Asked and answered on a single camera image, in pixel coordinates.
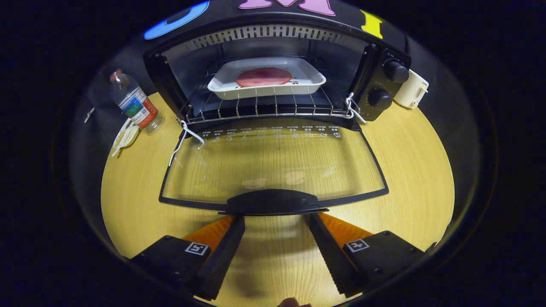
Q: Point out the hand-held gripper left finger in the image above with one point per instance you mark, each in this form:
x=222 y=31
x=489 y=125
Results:
x=222 y=260

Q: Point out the silver metal clip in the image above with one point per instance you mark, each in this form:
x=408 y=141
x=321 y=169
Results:
x=88 y=115

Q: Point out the white square plate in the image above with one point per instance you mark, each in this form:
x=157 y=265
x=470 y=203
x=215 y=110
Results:
x=307 y=79

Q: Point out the small white dish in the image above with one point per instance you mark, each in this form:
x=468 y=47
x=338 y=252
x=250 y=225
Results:
x=124 y=137

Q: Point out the pink meat slice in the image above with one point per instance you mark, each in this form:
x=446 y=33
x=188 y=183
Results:
x=264 y=76

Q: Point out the clear plastic water bottle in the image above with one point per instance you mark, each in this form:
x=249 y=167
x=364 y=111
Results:
x=136 y=104

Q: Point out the black toaster oven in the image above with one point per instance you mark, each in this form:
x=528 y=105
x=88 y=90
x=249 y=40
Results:
x=384 y=85

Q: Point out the white pop-up toaster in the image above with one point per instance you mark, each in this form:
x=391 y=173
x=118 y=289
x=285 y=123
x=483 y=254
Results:
x=409 y=91

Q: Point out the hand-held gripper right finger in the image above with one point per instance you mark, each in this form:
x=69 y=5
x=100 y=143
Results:
x=330 y=260

